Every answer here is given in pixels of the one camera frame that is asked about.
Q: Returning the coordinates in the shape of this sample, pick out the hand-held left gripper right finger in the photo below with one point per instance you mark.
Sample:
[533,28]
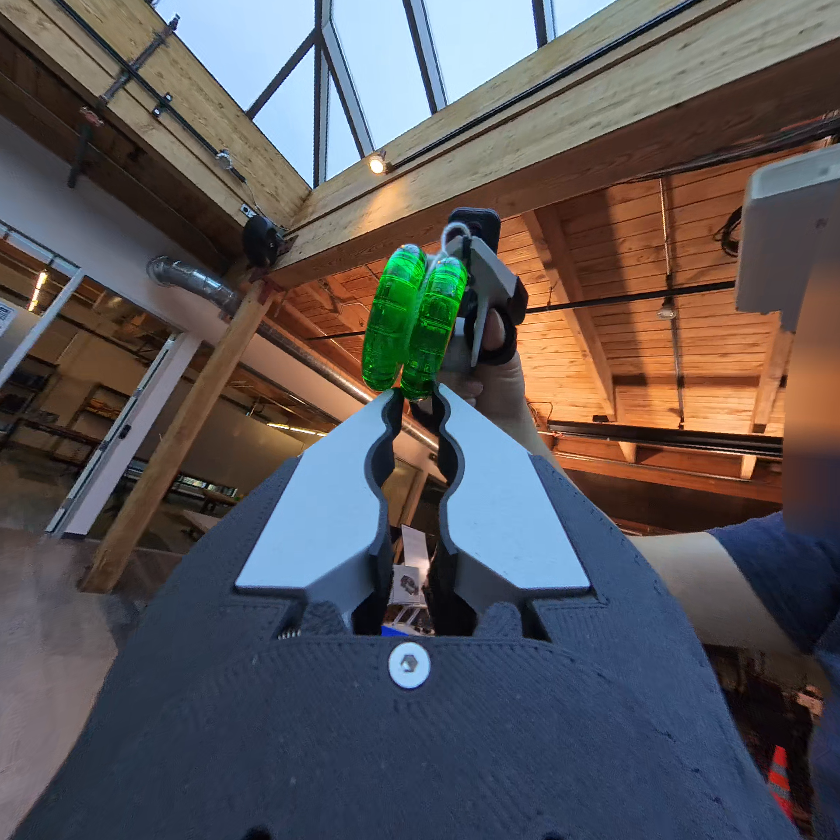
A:
[512,525]

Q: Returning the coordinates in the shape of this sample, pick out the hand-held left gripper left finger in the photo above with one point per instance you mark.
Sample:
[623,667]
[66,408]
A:
[315,525]

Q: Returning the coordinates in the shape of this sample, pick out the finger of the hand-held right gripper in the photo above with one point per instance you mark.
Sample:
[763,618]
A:
[492,282]

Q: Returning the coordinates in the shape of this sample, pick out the green translucent yoyo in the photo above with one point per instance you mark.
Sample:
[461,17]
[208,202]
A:
[394,315]

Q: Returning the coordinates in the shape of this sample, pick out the person's right hand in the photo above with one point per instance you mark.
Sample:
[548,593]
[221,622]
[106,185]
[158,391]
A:
[492,387]

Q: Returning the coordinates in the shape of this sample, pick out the white printed display board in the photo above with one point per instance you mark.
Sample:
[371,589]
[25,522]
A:
[410,544]

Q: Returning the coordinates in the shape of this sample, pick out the small lit spotlight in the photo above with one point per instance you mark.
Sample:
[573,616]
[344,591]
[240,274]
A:
[376,164]

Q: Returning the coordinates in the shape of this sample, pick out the thin black ceiling rod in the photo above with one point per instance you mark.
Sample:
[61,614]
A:
[630,296]

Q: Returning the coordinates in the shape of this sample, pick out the black roll screen housing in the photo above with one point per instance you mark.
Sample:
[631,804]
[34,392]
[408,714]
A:
[656,438]

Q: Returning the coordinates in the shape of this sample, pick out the glass skylight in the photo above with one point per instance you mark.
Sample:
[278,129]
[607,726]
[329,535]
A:
[485,46]

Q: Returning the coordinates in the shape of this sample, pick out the white ceiling projector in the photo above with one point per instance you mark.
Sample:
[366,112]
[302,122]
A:
[787,223]

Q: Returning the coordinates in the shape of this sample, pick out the orange traffic cone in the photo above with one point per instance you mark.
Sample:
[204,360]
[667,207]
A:
[779,781]

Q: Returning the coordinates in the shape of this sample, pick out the wooden support post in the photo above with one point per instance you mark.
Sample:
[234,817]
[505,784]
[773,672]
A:
[177,439]

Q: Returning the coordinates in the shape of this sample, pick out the black round wall speaker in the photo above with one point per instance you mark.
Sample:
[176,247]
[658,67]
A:
[262,241]

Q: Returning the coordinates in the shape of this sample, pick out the silver metal duct pipe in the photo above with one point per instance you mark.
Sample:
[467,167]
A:
[197,279]

